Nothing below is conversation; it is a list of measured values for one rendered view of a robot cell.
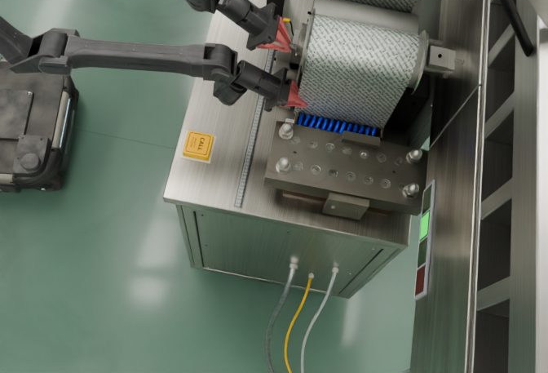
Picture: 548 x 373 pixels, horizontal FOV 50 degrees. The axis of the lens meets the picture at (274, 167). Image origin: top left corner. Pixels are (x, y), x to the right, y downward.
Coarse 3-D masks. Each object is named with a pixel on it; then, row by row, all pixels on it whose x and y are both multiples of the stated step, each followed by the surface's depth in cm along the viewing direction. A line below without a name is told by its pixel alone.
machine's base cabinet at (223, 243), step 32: (192, 224) 172; (224, 224) 166; (256, 224) 161; (192, 256) 210; (224, 256) 202; (256, 256) 194; (288, 256) 186; (320, 256) 179; (352, 256) 172; (384, 256) 166; (320, 288) 220; (352, 288) 209
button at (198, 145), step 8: (192, 136) 157; (200, 136) 158; (208, 136) 158; (184, 144) 157; (192, 144) 156; (200, 144) 157; (208, 144) 157; (184, 152) 156; (192, 152) 156; (200, 152) 156; (208, 152) 156
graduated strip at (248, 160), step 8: (272, 56) 172; (272, 64) 171; (256, 104) 165; (256, 112) 164; (256, 120) 163; (256, 128) 162; (256, 136) 161; (248, 144) 160; (248, 152) 160; (248, 160) 159; (248, 168) 158; (248, 176) 157; (240, 184) 156; (240, 192) 155; (240, 200) 154
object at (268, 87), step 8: (264, 72) 139; (280, 72) 143; (264, 80) 138; (272, 80) 140; (280, 80) 141; (256, 88) 139; (264, 88) 139; (272, 88) 140; (280, 88) 140; (264, 96) 142; (272, 96) 141; (280, 96) 139; (272, 104) 140; (280, 104) 139
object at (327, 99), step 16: (304, 80) 137; (304, 96) 143; (320, 96) 142; (336, 96) 141; (352, 96) 139; (368, 96) 138; (384, 96) 137; (400, 96) 135; (304, 112) 150; (320, 112) 149; (336, 112) 147; (352, 112) 146; (368, 112) 145; (384, 112) 143
